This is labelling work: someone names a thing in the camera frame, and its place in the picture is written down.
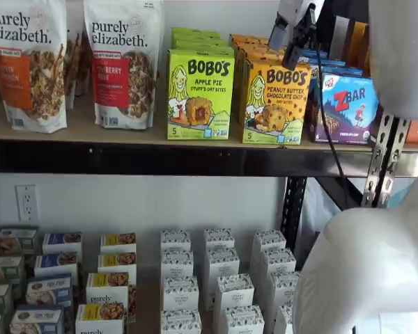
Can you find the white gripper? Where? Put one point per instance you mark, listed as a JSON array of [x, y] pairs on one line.
[[299, 10]]

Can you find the orange Bobo's peanut butter box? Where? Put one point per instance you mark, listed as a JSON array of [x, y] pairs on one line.
[[254, 44], [275, 104], [257, 55], [247, 37]]

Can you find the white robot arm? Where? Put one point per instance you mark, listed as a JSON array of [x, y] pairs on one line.
[[397, 52]]

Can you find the blue purple Zbar box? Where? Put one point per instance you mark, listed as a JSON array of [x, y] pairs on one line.
[[348, 115], [329, 62], [313, 54], [338, 71]]

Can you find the green Bobo's apple pie box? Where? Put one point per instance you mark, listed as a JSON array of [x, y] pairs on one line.
[[200, 94], [195, 33], [198, 41], [202, 48]]

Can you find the wooden shelf board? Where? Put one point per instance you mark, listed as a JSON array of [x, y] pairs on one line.
[[108, 134], [146, 306]]

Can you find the yellow label granola box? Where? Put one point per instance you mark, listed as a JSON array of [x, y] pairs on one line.
[[108, 288], [116, 262], [118, 241], [101, 318]]

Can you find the blue label granola box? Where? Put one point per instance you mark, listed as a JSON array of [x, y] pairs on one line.
[[62, 241], [36, 320], [48, 290], [55, 264]]

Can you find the granola bag red label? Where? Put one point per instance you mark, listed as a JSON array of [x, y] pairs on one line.
[[125, 87]]

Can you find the white patterned carton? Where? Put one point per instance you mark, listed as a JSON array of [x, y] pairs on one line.
[[223, 262], [177, 262], [278, 261], [180, 294], [284, 320], [180, 321], [284, 288], [176, 240], [234, 290], [218, 238], [269, 239], [244, 320]]

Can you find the granola bag orange label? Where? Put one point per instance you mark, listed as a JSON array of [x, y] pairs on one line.
[[28, 87]]

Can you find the black metal shelf frame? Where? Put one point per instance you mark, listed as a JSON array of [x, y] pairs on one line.
[[400, 132], [160, 156]]

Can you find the white wall power outlet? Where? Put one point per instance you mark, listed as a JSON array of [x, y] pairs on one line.
[[26, 202]]

